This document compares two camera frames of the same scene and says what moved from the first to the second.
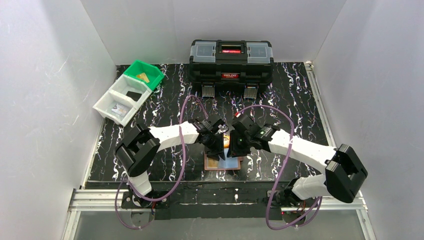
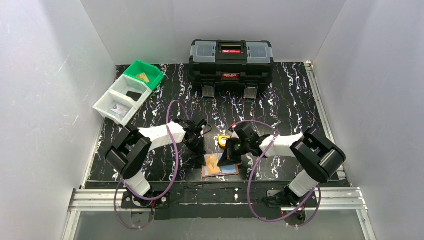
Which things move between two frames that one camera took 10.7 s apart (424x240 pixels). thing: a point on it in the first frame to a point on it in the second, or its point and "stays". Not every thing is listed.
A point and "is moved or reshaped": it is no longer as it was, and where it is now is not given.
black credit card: x=135 y=96 stays
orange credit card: x=144 y=76 stays
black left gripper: x=214 y=146 to x=195 y=144
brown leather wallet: x=240 y=158 is moved or reshaped
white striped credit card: x=120 y=109 stays
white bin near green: x=131 y=89 stays
